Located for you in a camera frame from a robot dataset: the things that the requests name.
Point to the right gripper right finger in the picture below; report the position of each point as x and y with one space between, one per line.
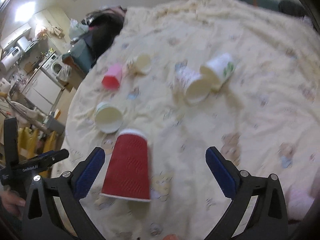
269 217

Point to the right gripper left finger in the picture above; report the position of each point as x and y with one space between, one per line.
41 219

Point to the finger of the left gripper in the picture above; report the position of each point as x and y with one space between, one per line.
43 161

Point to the red ripple paper cup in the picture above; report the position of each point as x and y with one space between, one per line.
127 175

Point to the green striped white paper cup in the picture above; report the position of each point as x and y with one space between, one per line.
108 118

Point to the pink red paper cup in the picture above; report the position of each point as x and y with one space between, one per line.
112 77

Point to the cream patterned paper cup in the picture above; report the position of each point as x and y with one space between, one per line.
140 64

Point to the white purple print paper cup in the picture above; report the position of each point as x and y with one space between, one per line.
192 85

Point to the white green leaf paper cup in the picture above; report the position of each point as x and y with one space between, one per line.
218 70

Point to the left hand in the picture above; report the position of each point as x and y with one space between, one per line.
12 203

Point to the right hand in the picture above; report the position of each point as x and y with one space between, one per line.
171 237

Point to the yellow wooden rack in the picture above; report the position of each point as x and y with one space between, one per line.
33 142

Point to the pink patterned cloth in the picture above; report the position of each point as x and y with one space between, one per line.
299 201

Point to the white cabinet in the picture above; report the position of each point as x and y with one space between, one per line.
41 91

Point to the white washing machine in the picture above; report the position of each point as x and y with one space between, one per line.
52 66

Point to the teal storage box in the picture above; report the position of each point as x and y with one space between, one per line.
80 57

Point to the black clothes pile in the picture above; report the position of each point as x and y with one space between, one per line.
104 26

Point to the cream cartoon bed sheet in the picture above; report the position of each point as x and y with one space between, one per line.
267 112

